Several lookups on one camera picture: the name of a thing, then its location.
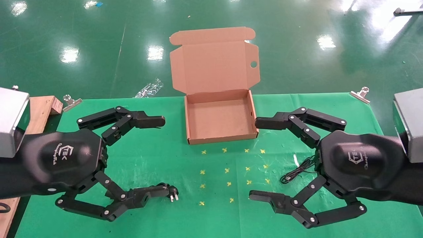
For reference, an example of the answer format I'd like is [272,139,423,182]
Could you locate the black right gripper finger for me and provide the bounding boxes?
[249,175,367,229]
[255,106,347,149]

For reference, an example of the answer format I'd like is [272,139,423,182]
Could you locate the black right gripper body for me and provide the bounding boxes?
[317,130,423,206]

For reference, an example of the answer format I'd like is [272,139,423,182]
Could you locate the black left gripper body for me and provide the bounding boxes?
[0,129,108,200]

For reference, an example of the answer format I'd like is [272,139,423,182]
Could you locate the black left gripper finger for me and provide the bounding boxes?
[77,106,166,146]
[55,170,172,222]

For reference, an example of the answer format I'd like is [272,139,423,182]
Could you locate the black wired computer mouse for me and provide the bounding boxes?
[280,155,320,184]

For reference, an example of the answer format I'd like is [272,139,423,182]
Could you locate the black data cable with plug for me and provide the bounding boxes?
[156,182,180,202]

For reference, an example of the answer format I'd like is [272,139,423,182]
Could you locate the brown cardboard box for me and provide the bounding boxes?
[169,26,260,145]

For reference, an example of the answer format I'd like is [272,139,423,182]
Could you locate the clear plastic bag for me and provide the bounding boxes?
[134,78,164,99]

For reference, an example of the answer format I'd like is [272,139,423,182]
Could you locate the brown wooden board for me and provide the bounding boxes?
[0,96,63,238]

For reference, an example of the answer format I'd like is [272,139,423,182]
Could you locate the green table cloth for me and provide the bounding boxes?
[15,93,423,238]

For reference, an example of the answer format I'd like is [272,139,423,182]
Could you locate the silver metal binder clip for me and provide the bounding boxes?
[349,87,371,104]
[62,95,83,112]

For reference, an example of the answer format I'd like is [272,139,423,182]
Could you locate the dark metal floor bar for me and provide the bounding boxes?
[393,7,423,16]

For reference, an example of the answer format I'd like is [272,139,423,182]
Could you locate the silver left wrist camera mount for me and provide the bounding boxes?
[0,87,30,159]

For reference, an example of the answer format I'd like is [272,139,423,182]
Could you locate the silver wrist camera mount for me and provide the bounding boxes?
[0,87,30,159]
[393,88,423,164]

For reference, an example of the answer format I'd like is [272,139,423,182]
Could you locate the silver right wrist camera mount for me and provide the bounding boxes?
[393,88,423,164]

